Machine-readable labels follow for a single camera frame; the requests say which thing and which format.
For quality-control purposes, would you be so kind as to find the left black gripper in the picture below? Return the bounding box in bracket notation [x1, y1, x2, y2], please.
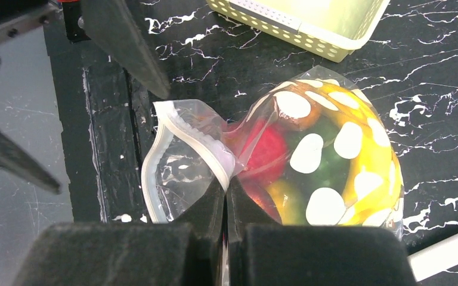
[0, 0, 80, 78]

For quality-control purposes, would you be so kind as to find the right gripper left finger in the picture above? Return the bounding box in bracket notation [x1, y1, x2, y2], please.
[13, 182, 225, 285]

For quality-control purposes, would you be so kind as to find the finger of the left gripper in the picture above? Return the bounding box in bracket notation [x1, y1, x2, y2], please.
[0, 131, 61, 194]
[80, 0, 171, 99]

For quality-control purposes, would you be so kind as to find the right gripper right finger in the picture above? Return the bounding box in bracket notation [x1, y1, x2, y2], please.
[226, 178, 416, 285]

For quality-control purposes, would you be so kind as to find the clear polka dot zip bag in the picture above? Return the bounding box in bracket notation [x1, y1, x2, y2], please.
[141, 66, 404, 238]

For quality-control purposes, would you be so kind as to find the pale green plastic basket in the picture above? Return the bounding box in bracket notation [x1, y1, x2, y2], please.
[208, 0, 389, 63]

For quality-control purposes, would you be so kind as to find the white PVC pipe frame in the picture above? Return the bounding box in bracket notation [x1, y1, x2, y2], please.
[408, 234, 458, 282]

